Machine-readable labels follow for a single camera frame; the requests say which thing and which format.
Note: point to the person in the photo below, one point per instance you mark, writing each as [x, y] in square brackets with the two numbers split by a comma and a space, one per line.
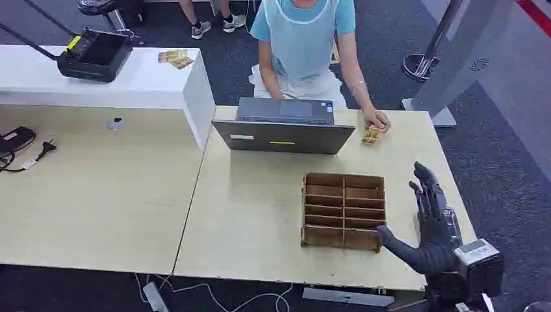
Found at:
[301, 47]

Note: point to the white power strip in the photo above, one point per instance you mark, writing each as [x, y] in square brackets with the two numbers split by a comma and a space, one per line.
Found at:
[155, 298]

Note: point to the grey laptop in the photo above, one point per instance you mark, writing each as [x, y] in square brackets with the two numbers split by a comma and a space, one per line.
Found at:
[282, 135]

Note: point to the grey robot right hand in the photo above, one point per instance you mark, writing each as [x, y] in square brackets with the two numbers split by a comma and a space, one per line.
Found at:
[432, 254]

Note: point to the wooden card box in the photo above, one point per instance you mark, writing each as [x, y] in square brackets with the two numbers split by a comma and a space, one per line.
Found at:
[343, 211]

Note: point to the white raised counter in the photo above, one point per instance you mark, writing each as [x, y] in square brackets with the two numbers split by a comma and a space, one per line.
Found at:
[129, 86]

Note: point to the person's feet in sneakers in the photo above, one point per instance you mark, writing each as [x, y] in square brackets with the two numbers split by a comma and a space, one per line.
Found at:
[201, 28]

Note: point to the person's left hand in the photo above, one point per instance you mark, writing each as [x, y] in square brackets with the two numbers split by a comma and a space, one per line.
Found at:
[377, 118]

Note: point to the black remote controller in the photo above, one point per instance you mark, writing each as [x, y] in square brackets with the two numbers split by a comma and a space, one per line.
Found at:
[94, 56]

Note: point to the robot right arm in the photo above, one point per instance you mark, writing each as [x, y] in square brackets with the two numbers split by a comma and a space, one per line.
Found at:
[443, 293]

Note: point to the grey stand panel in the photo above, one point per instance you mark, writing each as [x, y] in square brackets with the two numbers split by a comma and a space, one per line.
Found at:
[460, 56]

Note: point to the black power adapter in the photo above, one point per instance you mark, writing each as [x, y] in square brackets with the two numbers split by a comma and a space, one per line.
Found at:
[15, 138]

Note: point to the small round grey disc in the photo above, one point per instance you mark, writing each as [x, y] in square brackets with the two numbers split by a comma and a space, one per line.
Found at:
[116, 123]

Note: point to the black stool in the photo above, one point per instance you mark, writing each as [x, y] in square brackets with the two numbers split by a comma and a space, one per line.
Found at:
[107, 10]

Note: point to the metal stanchion pole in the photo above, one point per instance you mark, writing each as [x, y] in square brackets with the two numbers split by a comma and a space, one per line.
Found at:
[424, 60]

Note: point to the red floor tape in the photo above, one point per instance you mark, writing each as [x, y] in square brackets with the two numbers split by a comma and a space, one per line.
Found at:
[536, 13]

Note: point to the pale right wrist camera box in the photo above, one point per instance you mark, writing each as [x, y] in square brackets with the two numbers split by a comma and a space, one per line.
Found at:
[480, 262]

